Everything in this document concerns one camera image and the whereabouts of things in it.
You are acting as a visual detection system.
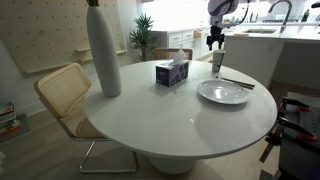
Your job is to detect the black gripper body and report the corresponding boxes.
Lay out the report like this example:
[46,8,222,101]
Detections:
[206,25,226,44]

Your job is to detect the white paper cup black print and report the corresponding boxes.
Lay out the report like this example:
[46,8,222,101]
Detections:
[211,49,227,74]

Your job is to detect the white drawer cabinets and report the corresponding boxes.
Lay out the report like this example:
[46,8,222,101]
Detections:
[151,23,214,62]

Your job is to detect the white tissue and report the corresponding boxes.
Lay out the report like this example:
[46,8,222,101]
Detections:
[171,48,188,66]

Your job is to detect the white kitchen island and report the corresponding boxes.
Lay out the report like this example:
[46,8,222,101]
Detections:
[221,23,320,90]

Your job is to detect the black chopstick pair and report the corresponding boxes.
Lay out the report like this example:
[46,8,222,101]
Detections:
[219,75,256,88]

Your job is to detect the steel kitchen sink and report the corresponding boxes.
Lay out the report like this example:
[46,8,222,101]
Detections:
[243,28,278,35]

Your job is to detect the white round plate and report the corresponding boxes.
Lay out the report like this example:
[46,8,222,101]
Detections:
[196,79,251,106]

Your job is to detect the purple patterned tissue box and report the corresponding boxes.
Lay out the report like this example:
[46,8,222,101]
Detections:
[155,60,190,88]

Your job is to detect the green potted plant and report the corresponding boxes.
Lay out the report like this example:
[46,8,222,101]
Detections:
[129,13,160,63]

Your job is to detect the black kitchen faucet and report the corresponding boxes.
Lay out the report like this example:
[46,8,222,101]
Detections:
[268,0,294,34]

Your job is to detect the green bottle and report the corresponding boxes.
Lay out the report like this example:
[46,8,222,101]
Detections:
[301,9,311,24]

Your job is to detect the tall white ceramic vase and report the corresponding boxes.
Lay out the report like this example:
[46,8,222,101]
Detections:
[86,4,123,98]

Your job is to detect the black robot cart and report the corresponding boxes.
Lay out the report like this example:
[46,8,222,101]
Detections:
[259,91,320,180]

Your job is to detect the rattan chair with chrome legs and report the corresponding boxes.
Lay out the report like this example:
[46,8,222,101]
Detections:
[33,62,140,174]

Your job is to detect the long wooden pegboard shelf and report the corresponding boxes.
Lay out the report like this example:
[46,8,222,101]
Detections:
[25,61,73,75]

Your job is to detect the wooden pegboard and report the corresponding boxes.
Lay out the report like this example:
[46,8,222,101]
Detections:
[0,0,127,76]

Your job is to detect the stack of books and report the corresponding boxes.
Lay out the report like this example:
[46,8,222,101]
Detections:
[0,101,23,136]

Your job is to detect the metal spoon gold handle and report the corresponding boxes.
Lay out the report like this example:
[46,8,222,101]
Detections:
[215,76,255,90]

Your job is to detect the orange handled clamp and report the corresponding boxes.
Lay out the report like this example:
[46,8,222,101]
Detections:
[281,96,313,113]
[277,116,318,143]

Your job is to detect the white table pedestal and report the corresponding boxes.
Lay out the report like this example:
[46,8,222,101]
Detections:
[146,154,200,175]

